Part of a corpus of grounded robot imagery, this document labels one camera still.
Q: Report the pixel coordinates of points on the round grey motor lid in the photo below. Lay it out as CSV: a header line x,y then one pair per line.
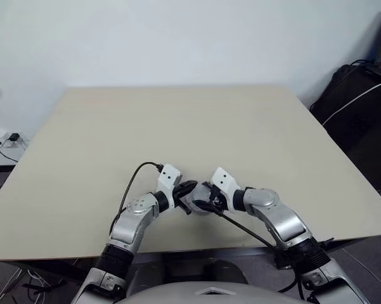
x,y
200,194

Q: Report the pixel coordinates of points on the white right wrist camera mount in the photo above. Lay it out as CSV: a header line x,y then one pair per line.
x,y
223,180

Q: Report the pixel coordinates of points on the black power adapter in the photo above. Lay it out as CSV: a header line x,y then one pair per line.
x,y
14,136

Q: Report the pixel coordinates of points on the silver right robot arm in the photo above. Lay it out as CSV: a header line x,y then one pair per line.
x,y
282,218

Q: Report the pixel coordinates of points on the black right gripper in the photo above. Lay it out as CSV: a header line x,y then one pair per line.
x,y
217,199

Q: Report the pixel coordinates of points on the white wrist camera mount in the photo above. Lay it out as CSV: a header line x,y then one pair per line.
x,y
168,179
223,180

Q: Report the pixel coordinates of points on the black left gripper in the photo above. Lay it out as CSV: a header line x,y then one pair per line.
x,y
179,195

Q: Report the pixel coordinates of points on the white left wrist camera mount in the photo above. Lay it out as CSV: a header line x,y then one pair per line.
x,y
168,179

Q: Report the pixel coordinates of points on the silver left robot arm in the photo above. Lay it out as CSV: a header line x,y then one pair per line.
x,y
130,221

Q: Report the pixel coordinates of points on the large black bag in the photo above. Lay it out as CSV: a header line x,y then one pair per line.
x,y
355,123

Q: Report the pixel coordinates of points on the white power strip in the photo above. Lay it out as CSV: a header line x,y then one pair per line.
x,y
1,137

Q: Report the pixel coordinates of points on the silver robot torso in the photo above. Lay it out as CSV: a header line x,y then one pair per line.
x,y
209,293

